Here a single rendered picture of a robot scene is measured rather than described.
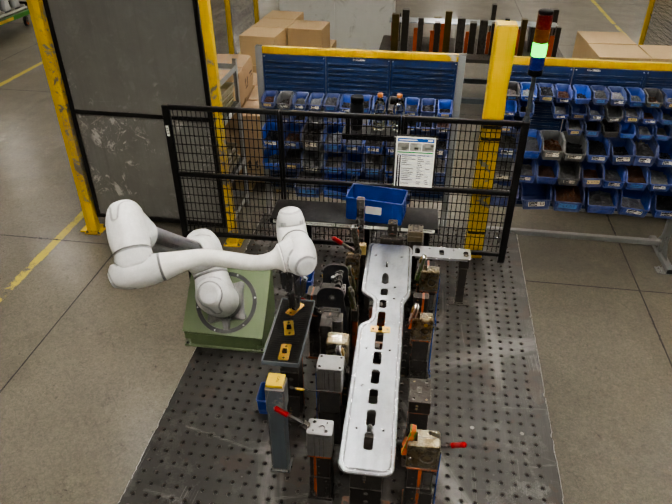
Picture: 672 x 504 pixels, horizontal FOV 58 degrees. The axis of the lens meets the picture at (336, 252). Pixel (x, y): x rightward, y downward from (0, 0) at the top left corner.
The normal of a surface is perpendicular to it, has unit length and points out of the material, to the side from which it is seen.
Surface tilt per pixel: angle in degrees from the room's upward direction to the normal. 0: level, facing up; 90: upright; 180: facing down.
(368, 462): 0
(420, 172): 90
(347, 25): 90
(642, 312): 0
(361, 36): 90
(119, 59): 90
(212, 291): 50
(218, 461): 0
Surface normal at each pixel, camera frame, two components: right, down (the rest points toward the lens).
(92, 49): -0.19, 0.55
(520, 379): 0.00, -0.83
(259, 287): -0.10, -0.21
